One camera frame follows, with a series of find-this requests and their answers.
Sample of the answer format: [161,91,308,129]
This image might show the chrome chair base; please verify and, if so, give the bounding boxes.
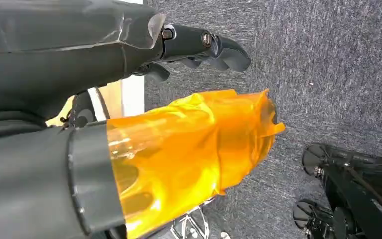
[170,197,232,239]

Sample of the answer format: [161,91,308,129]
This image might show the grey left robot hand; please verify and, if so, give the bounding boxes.
[0,0,286,239]

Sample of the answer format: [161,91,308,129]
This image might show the robot's black foot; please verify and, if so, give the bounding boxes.
[292,143,382,239]

